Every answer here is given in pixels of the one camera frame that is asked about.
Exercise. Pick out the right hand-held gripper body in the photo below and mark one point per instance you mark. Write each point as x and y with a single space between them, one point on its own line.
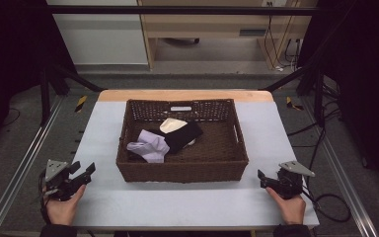
290 180

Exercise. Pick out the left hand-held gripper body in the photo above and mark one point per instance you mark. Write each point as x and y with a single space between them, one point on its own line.
58 184

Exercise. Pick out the lilac cloth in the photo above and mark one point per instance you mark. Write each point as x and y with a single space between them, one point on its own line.
151 146

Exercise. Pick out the brown wicker basket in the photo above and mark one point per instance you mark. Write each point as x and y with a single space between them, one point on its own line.
182 141

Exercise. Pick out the black cloth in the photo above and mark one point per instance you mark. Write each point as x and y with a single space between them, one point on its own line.
183 135

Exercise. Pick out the cream cloth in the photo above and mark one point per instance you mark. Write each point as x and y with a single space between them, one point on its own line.
171 125

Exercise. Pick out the person's left hand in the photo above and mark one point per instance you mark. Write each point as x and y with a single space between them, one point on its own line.
63 206

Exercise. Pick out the person's right hand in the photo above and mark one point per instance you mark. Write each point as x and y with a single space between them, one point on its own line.
289 209

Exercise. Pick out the yellow black striped tape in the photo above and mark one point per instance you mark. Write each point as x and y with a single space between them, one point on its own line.
81 103
292 103

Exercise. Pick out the light blue table mat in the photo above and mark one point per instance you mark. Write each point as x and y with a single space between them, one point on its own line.
184 200

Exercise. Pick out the wooden table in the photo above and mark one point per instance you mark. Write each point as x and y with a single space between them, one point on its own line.
184 95

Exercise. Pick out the white cabinet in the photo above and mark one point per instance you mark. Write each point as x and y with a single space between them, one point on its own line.
102 36

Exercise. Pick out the wooden desk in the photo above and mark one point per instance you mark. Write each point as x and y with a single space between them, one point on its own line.
210 29

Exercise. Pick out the aluminium rail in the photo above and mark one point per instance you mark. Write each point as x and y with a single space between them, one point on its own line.
16 168
340 168

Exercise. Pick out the black metal frame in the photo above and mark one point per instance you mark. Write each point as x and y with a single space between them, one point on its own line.
184 10

